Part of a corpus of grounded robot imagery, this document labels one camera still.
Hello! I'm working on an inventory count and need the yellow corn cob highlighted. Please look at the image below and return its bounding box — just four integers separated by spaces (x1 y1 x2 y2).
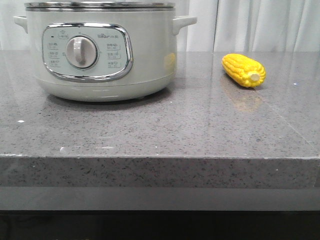
221 53 267 88

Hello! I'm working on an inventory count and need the glass pot lid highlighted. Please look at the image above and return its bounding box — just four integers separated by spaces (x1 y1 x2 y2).
24 1 175 12

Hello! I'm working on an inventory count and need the pale green electric pot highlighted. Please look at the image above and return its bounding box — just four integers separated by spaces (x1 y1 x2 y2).
14 8 197 102

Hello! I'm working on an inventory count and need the white curtain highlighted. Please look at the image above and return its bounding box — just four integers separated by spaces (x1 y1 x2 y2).
0 0 320 53

